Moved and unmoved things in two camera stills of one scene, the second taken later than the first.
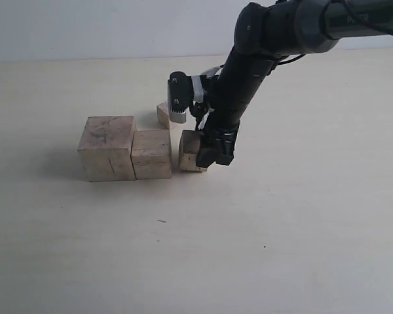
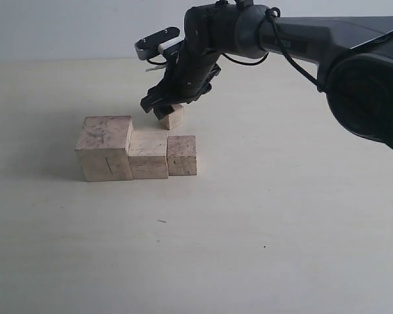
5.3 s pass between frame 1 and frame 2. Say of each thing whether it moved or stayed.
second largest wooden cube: stayed
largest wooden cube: stayed
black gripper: moved
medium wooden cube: moved
